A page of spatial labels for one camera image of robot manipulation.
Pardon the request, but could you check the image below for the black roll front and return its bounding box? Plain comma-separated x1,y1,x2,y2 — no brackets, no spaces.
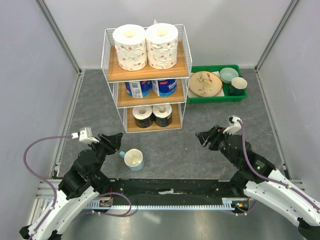
132,105,153,129

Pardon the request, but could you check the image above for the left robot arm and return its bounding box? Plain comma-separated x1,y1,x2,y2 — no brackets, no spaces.
19,130,123,240

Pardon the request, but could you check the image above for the dark green ceramic cup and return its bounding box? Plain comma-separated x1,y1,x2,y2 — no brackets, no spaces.
229,77,248,96

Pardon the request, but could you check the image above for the bird pattern ceramic plate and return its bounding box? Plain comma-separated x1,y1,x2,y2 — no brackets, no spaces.
188,71,223,97

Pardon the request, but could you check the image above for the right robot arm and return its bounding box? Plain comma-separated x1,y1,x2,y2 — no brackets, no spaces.
196,125,320,240

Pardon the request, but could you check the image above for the black paper towel roll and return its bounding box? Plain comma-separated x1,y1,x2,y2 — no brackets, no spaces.
152,104,173,128

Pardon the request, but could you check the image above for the light green ceramic bowl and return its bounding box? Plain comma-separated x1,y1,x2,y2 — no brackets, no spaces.
219,67,239,84

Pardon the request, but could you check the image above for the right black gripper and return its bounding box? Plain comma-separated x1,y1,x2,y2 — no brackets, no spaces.
194,124,239,167

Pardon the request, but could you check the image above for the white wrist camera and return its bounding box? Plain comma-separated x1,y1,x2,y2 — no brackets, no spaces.
223,115,242,135
71,127,100,145

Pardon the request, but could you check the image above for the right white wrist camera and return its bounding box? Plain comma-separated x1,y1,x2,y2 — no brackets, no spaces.
223,115,242,135

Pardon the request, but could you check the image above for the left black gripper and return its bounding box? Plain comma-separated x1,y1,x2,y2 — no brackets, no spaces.
87,132,123,178

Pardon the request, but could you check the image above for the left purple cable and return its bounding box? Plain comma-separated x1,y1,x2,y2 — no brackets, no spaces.
23,135,133,240

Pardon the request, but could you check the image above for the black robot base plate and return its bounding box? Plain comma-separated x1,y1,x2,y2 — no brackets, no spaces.
97,178,246,206

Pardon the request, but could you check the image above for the white wire wooden shelf rack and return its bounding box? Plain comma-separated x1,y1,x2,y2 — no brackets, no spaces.
101,24,192,133

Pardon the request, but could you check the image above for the light blue ceramic mug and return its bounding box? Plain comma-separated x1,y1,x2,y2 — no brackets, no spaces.
119,148,144,172

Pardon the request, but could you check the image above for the light blue cable duct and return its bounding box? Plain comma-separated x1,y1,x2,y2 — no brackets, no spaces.
84,199,235,211

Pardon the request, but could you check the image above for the white floral roll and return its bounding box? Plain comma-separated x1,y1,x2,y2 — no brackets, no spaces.
145,23,179,70
112,24,148,71

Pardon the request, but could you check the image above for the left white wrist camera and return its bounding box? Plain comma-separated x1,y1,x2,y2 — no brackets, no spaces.
71,127,100,145

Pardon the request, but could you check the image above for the green plastic tray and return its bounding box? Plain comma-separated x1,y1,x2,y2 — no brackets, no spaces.
186,64,248,104

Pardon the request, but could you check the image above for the blue roll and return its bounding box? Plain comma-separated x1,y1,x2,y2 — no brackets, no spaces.
151,78,177,97
124,80,152,99

